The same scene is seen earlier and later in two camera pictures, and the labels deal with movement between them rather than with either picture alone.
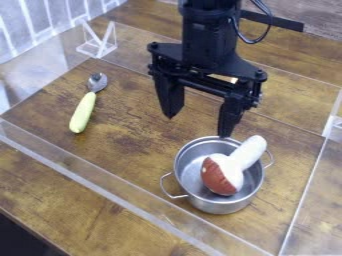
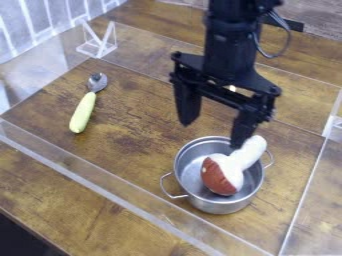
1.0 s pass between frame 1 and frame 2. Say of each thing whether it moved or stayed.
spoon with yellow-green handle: stayed
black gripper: moved
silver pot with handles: stayed
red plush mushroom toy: stayed
